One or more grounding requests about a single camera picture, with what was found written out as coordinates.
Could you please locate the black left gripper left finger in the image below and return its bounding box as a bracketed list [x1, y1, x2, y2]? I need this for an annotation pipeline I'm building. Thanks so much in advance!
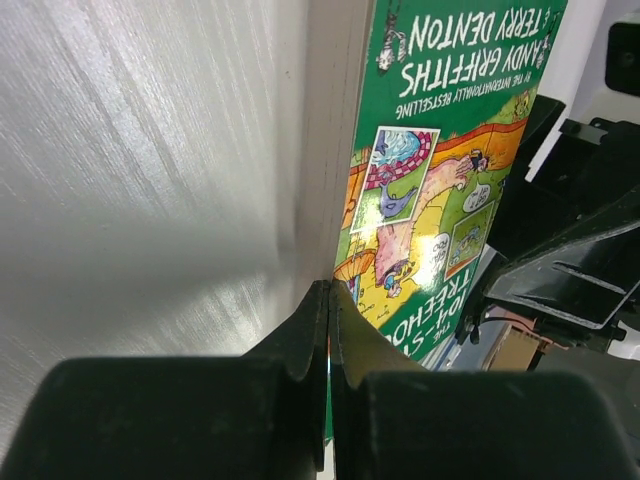
[1, 281, 330, 479]

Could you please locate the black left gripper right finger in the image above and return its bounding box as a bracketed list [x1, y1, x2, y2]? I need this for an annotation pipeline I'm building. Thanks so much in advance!
[329, 281, 639, 479]

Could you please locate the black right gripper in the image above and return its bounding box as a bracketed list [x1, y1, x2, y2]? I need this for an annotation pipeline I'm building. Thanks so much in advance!
[457, 96, 639, 360]

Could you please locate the green Treehouse book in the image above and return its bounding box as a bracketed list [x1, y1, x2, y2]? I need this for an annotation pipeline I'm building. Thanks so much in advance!
[296, 1, 566, 362]

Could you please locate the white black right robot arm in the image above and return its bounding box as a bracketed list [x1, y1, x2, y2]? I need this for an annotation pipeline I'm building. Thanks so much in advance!
[455, 12, 639, 360]

